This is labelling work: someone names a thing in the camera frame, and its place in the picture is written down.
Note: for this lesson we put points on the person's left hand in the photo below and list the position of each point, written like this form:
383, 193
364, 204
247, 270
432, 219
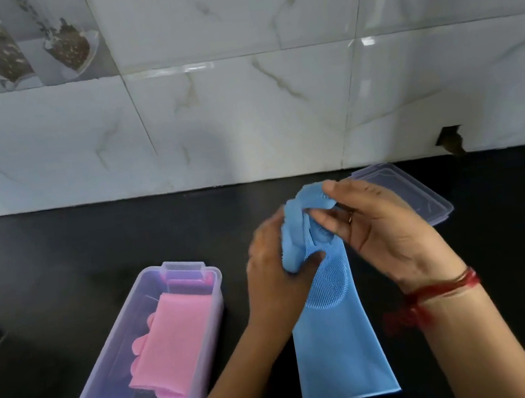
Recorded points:
269, 285

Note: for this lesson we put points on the person's right hand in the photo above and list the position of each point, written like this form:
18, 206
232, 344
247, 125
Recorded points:
394, 239

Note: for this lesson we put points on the transparent plastic lid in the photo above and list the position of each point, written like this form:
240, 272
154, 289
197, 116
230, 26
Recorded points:
424, 204

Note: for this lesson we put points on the transparent plastic box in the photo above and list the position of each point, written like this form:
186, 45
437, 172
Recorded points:
114, 361

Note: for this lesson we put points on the dessert picture wall tile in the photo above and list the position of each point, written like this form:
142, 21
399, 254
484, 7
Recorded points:
16, 47

